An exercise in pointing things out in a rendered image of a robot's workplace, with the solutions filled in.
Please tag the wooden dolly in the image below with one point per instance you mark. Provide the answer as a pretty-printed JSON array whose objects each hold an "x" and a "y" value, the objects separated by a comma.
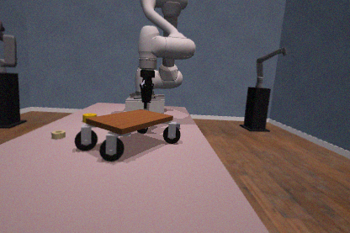
[{"x": 123, "y": 124}]

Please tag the yellow short cylinder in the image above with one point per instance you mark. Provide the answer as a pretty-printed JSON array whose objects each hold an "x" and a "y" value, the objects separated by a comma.
[{"x": 87, "y": 116}]

